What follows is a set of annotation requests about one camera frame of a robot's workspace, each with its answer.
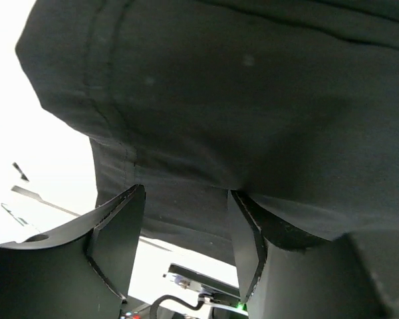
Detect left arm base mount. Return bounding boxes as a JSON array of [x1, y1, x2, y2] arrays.
[[119, 262, 250, 319]]

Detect black trousers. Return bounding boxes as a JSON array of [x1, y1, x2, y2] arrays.
[[15, 1, 399, 318]]

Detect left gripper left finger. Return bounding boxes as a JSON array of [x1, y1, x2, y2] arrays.
[[0, 185, 146, 318]]

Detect aluminium frame rail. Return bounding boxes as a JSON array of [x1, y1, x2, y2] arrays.
[[0, 161, 81, 236]]

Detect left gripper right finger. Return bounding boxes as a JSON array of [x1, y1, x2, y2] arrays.
[[227, 191, 395, 318]]

